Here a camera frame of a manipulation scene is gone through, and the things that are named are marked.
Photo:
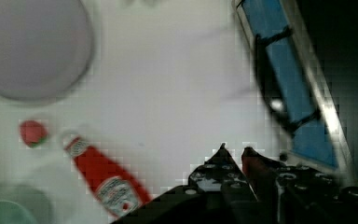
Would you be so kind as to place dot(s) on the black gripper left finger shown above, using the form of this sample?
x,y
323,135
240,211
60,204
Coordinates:
x,y
228,196

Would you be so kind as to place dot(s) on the red ketchup bottle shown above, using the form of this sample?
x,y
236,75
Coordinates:
x,y
117,190

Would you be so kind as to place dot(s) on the green perforated colander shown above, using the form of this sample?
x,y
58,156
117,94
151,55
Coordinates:
x,y
24,204

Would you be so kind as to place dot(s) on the lilac round plate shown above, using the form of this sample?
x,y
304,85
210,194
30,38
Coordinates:
x,y
45,47

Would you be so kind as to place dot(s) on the black toaster oven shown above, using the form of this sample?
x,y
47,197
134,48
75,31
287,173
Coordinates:
x,y
305,57

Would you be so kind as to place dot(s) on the red strawberry toy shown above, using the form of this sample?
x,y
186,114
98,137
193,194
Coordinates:
x,y
33,133

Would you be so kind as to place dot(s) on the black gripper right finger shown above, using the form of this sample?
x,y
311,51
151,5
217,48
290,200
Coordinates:
x,y
293,194

